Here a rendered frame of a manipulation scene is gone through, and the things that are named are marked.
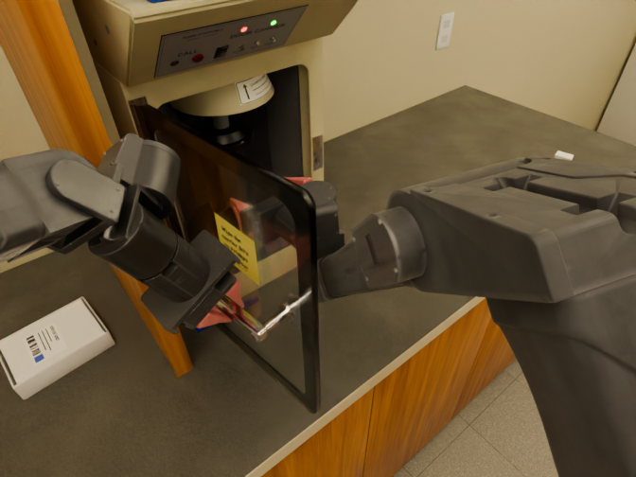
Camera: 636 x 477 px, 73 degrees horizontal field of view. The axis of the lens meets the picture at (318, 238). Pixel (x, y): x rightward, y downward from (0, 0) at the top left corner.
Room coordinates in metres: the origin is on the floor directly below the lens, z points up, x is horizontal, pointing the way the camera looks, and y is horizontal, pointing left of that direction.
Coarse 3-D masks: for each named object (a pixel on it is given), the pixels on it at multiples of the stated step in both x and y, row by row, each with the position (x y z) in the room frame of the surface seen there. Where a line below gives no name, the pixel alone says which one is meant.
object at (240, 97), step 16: (256, 80) 0.68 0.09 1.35; (192, 96) 0.64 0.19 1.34; (208, 96) 0.64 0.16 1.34; (224, 96) 0.64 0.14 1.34; (240, 96) 0.65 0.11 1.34; (256, 96) 0.66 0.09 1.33; (272, 96) 0.70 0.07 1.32; (192, 112) 0.63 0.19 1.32; (208, 112) 0.63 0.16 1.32; (224, 112) 0.63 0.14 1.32; (240, 112) 0.64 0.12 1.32
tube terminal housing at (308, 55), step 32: (96, 32) 0.55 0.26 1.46; (96, 64) 0.60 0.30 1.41; (224, 64) 0.61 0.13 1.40; (256, 64) 0.65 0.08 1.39; (288, 64) 0.68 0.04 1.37; (320, 64) 0.72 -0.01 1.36; (128, 96) 0.53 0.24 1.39; (160, 96) 0.55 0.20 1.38; (320, 96) 0.72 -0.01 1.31; (128, 128) 0.55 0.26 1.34; (320, 128) 0.72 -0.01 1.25
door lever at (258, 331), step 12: (228, 300) 0.35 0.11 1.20; (228, 312) 0.33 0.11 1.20; (240, 312) 0.33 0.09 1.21; (288, 312) 0.33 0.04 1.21; (240, 324) 0.32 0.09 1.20; (252, 324) 0.31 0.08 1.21; (264, 324) 0.31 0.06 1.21; (276, 324) 0.32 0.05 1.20; (252, 336) 0.30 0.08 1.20; (264, 336) 0.30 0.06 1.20
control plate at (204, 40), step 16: (256, 16) 0.54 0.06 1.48; (272, 16) 0.56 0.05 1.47; (288, 16) 0.58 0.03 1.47; (176, 32) 0.48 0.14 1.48; (192, 32) 0.50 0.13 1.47; (208, 32) 0.51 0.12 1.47; (224, 32) 0.53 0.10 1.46; (240, 32) 0.55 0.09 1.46; (256, 32) 0.57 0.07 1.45; (272, 32) 0.59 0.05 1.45; (288, 32) 0.61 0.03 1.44; (160, 48) 0.49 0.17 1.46; (176, 48) 0.50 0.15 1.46; (192, 48) 0.52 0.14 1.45; (208, 48) 0.54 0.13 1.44; (256, 48) 0.60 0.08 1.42; (160, 64) 0.51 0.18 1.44; (192, 64) 0.54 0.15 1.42
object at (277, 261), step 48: (192, 144) 0.43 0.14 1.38; (192, 192) 0.45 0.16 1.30; (240, 192) 0.37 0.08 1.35; (288, 192) 0.32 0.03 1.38; (288, 240) 0.33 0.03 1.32; (240, 288) 0.40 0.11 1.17; (288, 288) 0.33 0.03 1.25; (240, 336) 0.42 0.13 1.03; (288, 336) 0.34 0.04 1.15; (288, 384) 0.34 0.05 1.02
